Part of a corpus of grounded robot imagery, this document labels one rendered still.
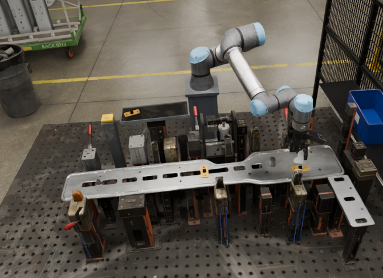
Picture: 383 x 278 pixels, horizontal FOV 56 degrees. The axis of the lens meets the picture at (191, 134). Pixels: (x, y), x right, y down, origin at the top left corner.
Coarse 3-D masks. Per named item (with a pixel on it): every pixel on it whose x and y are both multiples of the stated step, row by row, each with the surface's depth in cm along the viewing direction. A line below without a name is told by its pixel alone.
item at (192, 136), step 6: (192, 132) 195; (198, 132) 194; (192, 138) 190; (198, 138) 190; (192, 144) 190; (198, 144) 191; (192, 150) 193; (198, 150) 193; (192, 156) 196; (198, 156) 196; (198, 174) 205
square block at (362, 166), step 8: (360, 160) 171; (368, 160) 170; (352, 168) 173; (360, 168) 167; (368, 168) 166; (352, 176) 175; (360, 176) 166; (368, 176) 167; (360, 184) 170; (368, 184) 171; (360, 192) 174; (368, 192) 174; (352, 200) 178; (344, 216) 189
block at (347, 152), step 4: (344, 152) 184; (348, 152) 184; (344, 156) 184; (348, 156) 181; (344, 160) 185; (348, 160) 180; (352, 160) 179; (344, 164) 186; (348, 164) 181; (352, 164) 177; (344, 168) 187; (348, 168) 181; (348, 172) 183; (340, 180) 194
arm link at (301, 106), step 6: (300, 96) 153; (306, 96) 152; (294, 102) 153; (300, 102) 150; (306, 102) 149; (312, 102) 151; (294, 108) 154; (300, 108) 151; (306, 108) 150; (312, 108) 153; (294, 114) 156; (300, 114) 153; (306, 114) 152; (294, 120) 157; (300, 120) 155; (306, 120) 154
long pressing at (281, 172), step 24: (120, 168) 188; (144, 168) 187; (168, 168) 186; (192, 168) 184; (216, 168) 183; (264, 168) 180; (288, 168) 179; (312, 168) 177; (336, 168) 176; (96, 192) 177; (120, 192) 176; (144, 192) 175
